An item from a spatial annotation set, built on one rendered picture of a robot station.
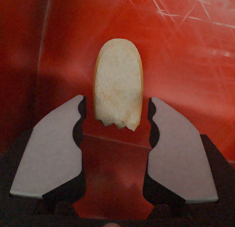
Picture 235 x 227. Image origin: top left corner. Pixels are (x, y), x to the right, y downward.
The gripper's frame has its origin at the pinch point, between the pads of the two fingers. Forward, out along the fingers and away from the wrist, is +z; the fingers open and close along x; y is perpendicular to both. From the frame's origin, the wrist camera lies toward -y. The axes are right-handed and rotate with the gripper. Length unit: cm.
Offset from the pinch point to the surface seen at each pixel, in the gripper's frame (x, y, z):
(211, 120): 9.7, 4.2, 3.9
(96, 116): -1.6, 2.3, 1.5
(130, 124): 1.0, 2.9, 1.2
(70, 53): -4.0, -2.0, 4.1
